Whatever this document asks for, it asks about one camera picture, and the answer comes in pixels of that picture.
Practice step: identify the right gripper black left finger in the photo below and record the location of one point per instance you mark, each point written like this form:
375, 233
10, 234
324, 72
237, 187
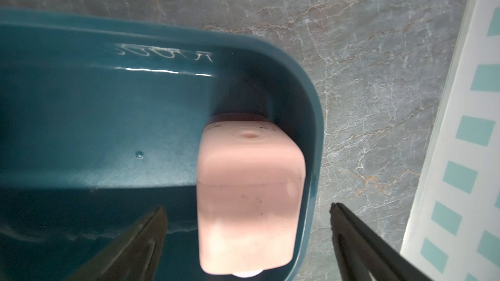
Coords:
134, 255

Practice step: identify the dark teal storage tub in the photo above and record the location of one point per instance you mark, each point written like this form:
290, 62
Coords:
101, 121

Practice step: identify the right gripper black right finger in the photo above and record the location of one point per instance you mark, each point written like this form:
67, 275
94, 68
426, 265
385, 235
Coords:
363, 255

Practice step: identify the pink sharpener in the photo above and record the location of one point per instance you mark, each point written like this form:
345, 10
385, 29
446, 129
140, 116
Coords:
250, 180

